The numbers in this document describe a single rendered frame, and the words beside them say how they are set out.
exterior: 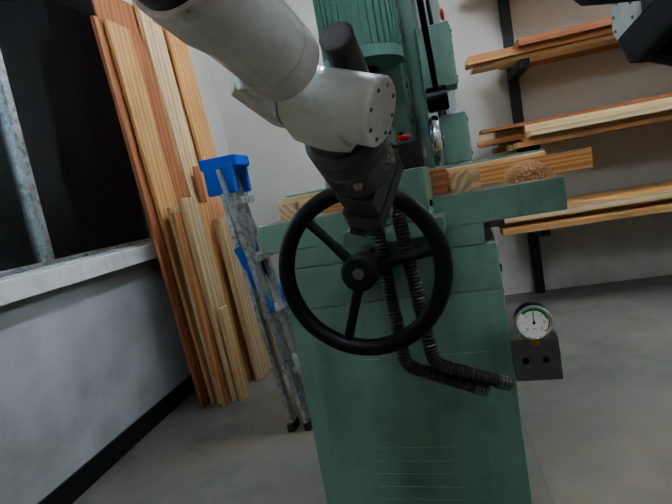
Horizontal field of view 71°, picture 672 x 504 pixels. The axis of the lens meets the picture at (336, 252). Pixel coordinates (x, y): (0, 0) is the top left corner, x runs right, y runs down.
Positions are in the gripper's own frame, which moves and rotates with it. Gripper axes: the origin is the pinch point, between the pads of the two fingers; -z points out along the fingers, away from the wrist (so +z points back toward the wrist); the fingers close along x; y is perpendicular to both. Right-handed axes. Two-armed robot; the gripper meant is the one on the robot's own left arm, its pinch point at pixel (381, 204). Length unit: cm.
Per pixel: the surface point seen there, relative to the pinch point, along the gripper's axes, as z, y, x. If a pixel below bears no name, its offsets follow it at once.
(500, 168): -34.6, -9.7, 27.0
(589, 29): -169, -17, 191
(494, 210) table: -24.8, -11.9, 12.9
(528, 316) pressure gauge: -28.9, -21.5, -4.1
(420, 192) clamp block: -13.6, -0.9, 9.0
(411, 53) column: -35, 19, 56
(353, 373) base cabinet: -39.4, 9.2, -22.7
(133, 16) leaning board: -84, 200, 116
